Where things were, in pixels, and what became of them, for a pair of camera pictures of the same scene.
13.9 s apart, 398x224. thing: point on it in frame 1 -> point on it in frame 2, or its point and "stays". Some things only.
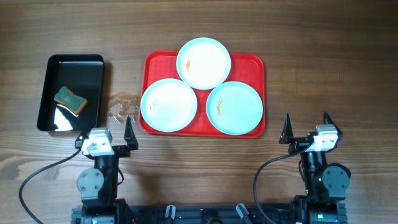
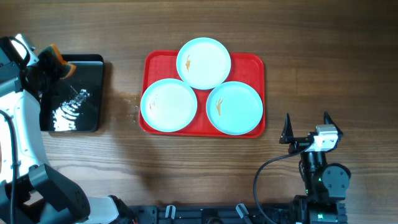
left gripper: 132,141 -> 53,80
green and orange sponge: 68,98 -> 51,62
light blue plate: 234,108 stays
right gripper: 299,144 stays
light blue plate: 168,104 stays
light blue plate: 203,63 stays
